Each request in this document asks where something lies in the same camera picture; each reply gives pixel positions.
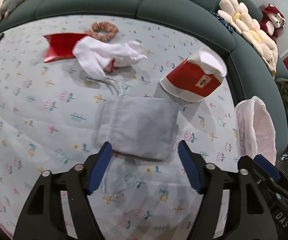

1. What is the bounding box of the grey drawstring pouch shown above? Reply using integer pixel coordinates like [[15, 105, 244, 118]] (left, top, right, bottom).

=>
[[95, 78, 179, 161]]

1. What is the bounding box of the red and white paper cup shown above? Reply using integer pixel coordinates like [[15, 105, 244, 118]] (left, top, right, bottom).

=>
[[160, 47, 228, 103]]

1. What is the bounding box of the blue knitted item on sofa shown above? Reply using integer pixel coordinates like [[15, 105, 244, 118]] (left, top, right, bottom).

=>
[[210, 11, 234, 34]]

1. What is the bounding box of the large white flower pillow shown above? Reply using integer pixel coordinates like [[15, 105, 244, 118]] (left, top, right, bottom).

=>
[[217, 0, 278, 77]]

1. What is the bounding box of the white cloth glove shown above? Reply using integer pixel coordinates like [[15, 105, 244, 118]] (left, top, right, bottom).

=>
[[72, 36, 147, 80]]

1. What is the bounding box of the floral light blue tablecloth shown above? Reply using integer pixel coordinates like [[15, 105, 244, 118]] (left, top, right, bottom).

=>
[[0, 16, 241, 239]]

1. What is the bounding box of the red and white plush bear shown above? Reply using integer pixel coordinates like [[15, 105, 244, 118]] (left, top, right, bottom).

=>
[[260, 4, 286, 42]]

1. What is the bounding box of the dark green sectional sofa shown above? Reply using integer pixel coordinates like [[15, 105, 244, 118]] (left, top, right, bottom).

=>
[[0, 0, 288, 154]]

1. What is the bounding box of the red paper envelope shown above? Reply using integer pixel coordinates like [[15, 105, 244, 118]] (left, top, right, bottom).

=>
[[43, 33, 86, 63]]

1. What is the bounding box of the grey plush toy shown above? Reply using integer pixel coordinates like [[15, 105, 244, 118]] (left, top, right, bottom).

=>
[[0, 0, 24, 22]]

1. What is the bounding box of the white trash bag bin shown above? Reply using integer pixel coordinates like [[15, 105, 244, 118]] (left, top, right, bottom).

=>
[[235, 96, 277, 165]]

